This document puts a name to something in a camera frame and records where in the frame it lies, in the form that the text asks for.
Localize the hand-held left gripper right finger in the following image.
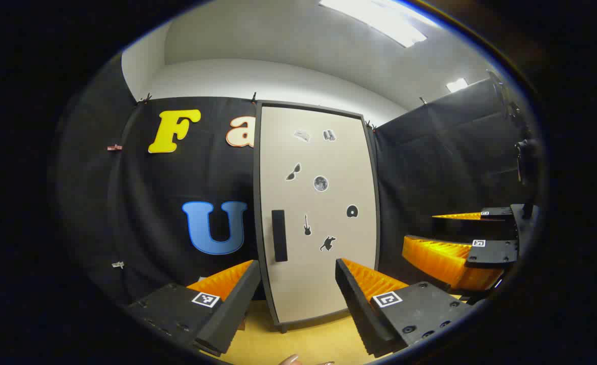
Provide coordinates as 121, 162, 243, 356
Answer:
335, 258, 474, 358

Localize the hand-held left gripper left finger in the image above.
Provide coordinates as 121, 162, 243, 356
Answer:
126, 260, 262, 357

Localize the black door handle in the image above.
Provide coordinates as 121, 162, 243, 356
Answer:
271, 209, 289, 263

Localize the dark grey cabinet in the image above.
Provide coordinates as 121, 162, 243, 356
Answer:
253, 100, 381, 334

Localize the black backdrop cloth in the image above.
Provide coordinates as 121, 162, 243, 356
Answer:
57, 53, 542, 305

